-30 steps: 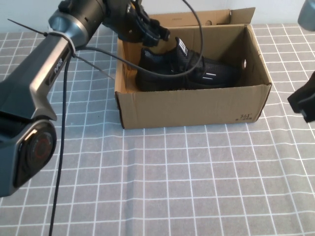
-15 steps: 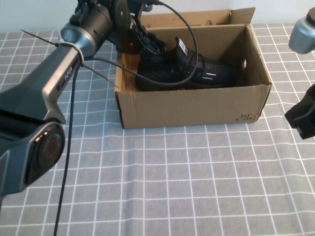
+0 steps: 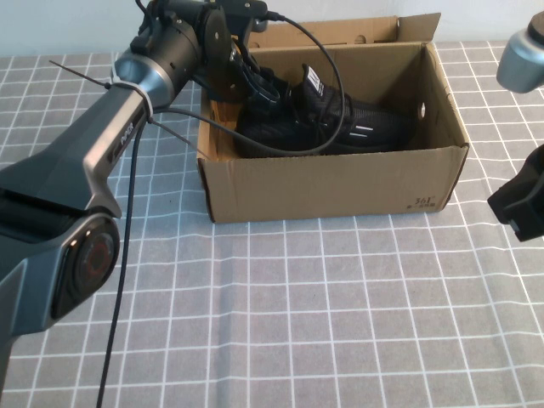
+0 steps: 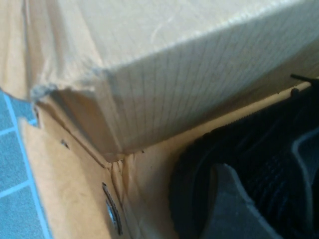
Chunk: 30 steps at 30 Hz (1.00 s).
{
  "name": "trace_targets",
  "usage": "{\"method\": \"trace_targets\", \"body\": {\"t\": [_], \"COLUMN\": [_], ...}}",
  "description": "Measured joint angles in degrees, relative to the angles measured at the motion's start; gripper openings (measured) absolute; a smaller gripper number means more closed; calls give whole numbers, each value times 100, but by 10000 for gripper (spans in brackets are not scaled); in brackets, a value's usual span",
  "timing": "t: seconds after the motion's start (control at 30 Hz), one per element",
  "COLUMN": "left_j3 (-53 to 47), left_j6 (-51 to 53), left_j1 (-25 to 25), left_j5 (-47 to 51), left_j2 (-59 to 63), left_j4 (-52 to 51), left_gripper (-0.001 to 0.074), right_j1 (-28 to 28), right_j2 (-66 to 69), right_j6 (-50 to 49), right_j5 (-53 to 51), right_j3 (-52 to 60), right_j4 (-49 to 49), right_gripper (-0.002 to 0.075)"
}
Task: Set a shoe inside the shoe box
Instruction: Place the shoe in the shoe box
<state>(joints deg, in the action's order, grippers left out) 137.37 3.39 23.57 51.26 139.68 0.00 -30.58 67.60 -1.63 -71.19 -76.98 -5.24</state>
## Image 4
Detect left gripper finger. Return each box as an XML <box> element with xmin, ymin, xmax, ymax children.
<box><xmin>200</xmin><ymin>162</ymin><xmax>284</xmax><ymax>239</ymax></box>

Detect black lace-up sneaker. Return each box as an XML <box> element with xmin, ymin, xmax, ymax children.
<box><xmin>168</xmin><ymin>73</ymin><xmax>319</xmax><ymax>239</ymax></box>

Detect brown cardboard shoe box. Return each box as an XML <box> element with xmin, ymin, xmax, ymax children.
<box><xmin>0</xmin><ymin>0</ymin><xmax>319</xmax><ymax>239</ymax></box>

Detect grey white-checked tablecloth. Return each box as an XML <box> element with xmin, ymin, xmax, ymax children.
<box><xmin>0</xmin><ymin>85</ymin><xmax>54</xmax><ymax>239</ymax></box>

